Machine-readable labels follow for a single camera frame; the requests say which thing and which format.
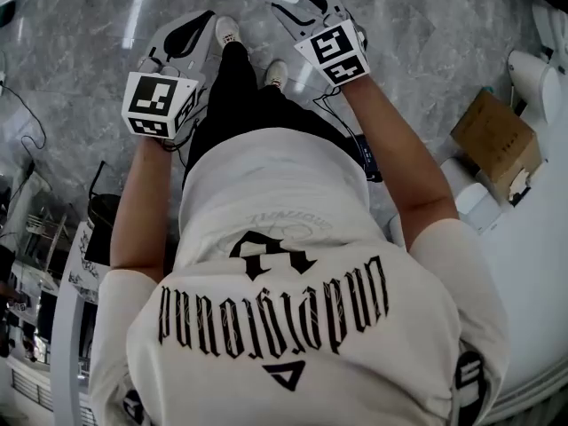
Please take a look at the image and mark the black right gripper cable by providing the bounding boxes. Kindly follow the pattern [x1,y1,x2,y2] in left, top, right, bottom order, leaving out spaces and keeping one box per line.
[312,84,369,150]

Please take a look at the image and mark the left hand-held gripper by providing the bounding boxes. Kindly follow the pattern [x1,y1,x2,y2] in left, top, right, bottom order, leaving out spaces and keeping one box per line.
[121,10,218,141]

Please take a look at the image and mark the marble patterned side table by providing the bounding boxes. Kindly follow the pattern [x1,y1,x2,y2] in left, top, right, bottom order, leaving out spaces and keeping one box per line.
[66,219,112,304]

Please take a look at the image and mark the person's white shoe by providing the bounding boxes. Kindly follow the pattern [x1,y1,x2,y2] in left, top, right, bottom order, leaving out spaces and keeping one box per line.
[215,15,243,47]
[264,59,289,91]

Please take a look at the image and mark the person's right white shoe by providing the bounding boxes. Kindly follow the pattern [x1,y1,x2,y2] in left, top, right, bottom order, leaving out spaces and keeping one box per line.
[264,59,289,91]

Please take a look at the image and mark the white printed t-shirt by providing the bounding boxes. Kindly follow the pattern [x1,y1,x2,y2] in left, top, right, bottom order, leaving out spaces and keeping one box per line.
[88,126,511,426]

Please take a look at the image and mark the white toilet with closed lid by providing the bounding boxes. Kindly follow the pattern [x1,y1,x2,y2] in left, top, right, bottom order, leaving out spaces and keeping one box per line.
[507,49,564,126]

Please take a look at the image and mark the brown cardboard box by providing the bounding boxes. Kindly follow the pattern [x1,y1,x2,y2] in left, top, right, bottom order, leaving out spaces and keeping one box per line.
[450,87,543,208]

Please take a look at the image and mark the person's left white shoe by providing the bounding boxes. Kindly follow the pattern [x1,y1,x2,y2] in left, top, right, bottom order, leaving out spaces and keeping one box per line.
[215,15,243,47]

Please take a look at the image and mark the black belt pack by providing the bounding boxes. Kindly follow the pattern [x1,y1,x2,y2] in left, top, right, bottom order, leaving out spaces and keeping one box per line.
[354,133,383,184]

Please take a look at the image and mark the white curved panel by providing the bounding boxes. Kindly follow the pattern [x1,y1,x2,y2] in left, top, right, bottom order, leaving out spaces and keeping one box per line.
[49,219,99,426]

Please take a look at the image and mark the white toilet with open seat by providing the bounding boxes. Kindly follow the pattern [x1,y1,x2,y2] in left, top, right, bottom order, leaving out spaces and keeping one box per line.
[530,2,568,75]

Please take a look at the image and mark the person's black trousers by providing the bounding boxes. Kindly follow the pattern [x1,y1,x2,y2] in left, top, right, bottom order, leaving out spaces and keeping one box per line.
[182,42,369,185]

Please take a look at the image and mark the black floor cable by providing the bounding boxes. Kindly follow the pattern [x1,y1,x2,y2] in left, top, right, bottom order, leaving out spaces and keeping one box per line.
[0,82,48,151]

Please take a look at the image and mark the person's left forearm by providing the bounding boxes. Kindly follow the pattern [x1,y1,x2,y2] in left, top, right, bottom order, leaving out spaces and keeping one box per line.
[109,138,172,283]

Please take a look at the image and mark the black round chair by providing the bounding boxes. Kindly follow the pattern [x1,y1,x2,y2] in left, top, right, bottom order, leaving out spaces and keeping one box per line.
[86,160,123,268]

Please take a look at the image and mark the large white rounded basin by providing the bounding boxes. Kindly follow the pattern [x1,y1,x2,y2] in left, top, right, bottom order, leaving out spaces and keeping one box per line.
[478,117,568,421]

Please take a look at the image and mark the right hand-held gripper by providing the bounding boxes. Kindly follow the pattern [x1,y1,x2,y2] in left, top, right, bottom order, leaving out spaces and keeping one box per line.
[270,0,371,89]

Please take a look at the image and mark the person's right forearm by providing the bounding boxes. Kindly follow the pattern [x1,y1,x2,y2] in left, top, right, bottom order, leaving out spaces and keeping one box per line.
[340,74,461,252]

